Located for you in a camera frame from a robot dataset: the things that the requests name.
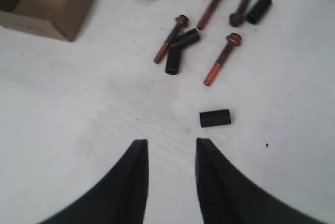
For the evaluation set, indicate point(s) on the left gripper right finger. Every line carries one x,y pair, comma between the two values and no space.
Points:
230,195

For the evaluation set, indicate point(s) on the brown cardboard box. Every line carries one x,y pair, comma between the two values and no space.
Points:
44,1

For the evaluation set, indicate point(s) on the copper flange bolt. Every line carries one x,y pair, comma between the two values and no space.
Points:
214,4
243,5
222,59
171,38

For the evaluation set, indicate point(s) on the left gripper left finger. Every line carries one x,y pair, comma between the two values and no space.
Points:
123,190

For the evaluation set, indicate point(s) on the black cylindrical sleeve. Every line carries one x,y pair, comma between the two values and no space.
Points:
174,59
186,39
216,119
258,10

